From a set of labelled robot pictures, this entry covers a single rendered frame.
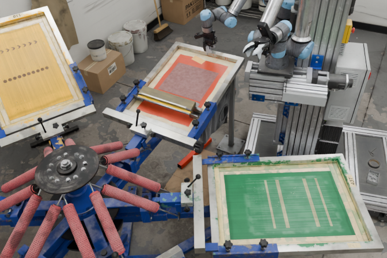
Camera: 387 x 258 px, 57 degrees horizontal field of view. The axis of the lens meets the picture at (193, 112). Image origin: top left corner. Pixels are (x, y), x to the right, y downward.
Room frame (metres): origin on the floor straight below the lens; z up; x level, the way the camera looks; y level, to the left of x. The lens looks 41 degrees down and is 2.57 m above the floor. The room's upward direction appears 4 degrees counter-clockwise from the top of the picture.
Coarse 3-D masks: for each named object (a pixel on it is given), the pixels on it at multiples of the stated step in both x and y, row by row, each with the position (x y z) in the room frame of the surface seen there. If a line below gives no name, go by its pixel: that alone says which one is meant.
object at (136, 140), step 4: (136, 136) 1.55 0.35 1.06; (140, 136) 1.55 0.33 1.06; (132, 140) 1.53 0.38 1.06; (136, 140) 1.53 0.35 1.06; (140, 140) 1.52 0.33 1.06; (128, 144) 1.50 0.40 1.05; (132, 144) 1.50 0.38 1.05; (136, 144) 1.50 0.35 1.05; (140, 144) 1.51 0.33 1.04; (128, 148) 1.47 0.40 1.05; (132, 148) 1.47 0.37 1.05
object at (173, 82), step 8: (184, 56) 2.34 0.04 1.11; (176, 64) 2.26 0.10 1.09; (184, 64) 2.25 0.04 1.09; (192, 64) 2.24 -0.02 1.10; (168, 72) 2.19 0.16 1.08; (176, 72) 2.18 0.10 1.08; (184, 72) 2.17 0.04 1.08; (192, 72) 2.16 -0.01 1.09; (160, 80) 2.12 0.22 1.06; (168, 80) 2.11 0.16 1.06; (176, 80) 2.10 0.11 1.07; (184, 80) 2.09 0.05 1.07; (160, 88) 2.04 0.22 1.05; (168, 88) 2.03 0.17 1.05; (176, 88) 2.01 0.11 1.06; (144, 104) 1.90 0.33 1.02; (152, 104) 1.89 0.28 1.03; (152, 112) 1.82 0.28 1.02; (160, 112) 1.81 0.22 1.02
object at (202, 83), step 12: (204, 72) 2.14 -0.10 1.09; (216, 72) 2.12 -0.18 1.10; (192, 84) 2.03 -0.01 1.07; (204, 84) 2.02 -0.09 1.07; (216, 84) 2.00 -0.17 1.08; (180, 96) 1.93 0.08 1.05; (192, 96) 1.92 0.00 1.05; (204, 96) 1.90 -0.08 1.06; (168, 108) 1.84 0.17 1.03; (180, 120) 1.72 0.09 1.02
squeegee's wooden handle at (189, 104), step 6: (144, 90) 1.92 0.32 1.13; (150, 90) 1.91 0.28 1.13; (156, 90) 1.90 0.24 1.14; (156, 96) 1.85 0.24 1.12; (162, 96) 1.84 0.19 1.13; (168, 96) 1.83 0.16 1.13; (174, 96) 1.82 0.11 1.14; (174, 102) 1.78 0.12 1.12; (180, 102) 1.77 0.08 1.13; (186, 102) 1.76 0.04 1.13; (192, 102) 1.75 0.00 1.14; (192, 108) 1.72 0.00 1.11
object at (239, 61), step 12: (180, 48) 2.44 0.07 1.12; (192, 48) 2.38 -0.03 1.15; (168, 60) 2.32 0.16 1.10; (228, 60) 2.22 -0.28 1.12; (240, 60) 2.17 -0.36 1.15; (156, 72) 2.18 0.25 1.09; (228, 84) 1.96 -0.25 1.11; (216, 96) 1.85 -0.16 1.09; (144, 120) 1.72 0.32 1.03; (156, 120) 1.71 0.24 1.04; (180, 132) 1.59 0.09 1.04
